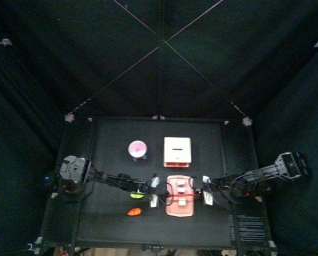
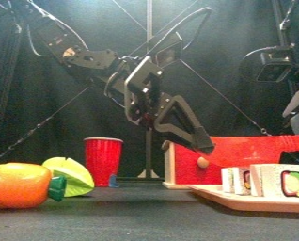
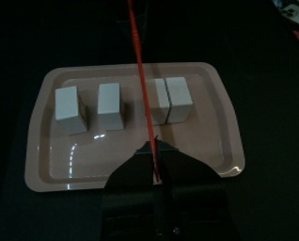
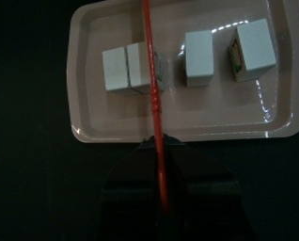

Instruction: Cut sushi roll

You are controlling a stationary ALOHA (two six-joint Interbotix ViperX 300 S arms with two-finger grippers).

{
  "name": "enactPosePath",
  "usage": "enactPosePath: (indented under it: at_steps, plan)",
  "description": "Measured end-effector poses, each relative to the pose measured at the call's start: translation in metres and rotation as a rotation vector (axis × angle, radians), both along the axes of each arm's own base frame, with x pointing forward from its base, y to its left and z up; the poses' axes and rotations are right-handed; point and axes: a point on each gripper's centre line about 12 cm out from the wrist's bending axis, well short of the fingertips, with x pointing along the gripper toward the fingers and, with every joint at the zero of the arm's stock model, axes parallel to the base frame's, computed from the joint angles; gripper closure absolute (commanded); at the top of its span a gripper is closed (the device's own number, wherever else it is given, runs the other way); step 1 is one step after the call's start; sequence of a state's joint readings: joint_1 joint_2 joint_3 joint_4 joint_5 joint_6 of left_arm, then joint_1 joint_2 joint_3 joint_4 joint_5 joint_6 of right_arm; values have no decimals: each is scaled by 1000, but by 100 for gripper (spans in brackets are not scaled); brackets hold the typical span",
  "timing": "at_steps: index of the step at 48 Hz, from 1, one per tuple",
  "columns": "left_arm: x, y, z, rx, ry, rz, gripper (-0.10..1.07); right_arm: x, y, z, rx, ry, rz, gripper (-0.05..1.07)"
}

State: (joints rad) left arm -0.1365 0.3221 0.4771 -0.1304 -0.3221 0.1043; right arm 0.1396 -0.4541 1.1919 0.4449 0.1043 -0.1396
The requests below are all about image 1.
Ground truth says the red toy knife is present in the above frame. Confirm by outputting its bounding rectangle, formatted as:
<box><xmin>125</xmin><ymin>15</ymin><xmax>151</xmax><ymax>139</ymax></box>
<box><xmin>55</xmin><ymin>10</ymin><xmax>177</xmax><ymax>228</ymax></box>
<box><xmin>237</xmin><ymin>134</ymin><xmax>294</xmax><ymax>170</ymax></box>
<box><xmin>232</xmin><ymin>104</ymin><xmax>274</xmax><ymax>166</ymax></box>
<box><xmin>176</xmin><ymin>190</ymin><xmax>205</xmax><ymax>198</ymax></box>

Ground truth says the white printed table label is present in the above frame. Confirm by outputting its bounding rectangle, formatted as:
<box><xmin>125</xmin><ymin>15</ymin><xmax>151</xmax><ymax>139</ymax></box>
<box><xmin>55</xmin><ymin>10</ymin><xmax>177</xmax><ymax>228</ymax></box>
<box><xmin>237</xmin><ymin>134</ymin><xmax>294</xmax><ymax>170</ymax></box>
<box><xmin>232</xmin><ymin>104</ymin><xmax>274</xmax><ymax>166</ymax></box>
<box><xmin>236</xmin><ymin>213</ymin><xmax>269</xmax><ymax>245</ymax></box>

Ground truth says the pink round toy bowl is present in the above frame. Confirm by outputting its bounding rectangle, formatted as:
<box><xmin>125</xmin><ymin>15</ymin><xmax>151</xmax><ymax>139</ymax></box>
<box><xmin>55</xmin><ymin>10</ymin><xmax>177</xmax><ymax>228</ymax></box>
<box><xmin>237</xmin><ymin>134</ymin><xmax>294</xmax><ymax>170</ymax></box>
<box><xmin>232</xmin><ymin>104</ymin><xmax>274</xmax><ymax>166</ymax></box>
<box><xmin>127</xmin><ymin>140</ymin><xmax>150</xmax><ymax>162</ymax></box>

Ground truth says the orange toy food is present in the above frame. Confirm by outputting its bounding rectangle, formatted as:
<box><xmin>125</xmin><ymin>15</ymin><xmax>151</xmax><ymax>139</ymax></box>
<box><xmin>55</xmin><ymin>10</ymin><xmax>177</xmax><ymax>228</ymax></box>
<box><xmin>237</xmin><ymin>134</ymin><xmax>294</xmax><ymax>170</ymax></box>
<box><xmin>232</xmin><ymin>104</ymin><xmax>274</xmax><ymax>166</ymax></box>
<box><xmin>127</xmin><ymin>207</ymin><xmax>145</xmax><ymax>217</ymax></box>

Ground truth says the white toy box pink base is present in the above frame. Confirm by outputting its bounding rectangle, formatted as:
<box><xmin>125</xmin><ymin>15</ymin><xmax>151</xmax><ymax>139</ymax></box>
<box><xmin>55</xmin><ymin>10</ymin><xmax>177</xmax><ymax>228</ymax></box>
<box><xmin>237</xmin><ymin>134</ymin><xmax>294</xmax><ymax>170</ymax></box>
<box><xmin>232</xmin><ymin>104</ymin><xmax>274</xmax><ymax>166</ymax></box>
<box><xmin>162</xmin><ymin>136</ymin><xmax>194</xmax><ymax>169</ymax></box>

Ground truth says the pink toy cutting board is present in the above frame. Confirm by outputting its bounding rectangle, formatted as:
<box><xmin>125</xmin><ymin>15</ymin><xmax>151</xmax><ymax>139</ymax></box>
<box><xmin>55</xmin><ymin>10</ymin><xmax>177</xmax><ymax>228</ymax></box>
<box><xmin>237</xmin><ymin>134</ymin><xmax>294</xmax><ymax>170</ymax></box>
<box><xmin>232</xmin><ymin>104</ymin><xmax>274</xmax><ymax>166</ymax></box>
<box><xmin>165</xmin><ymin>174</ymin><xmax>197</xmax><ymax>218</ymax></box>

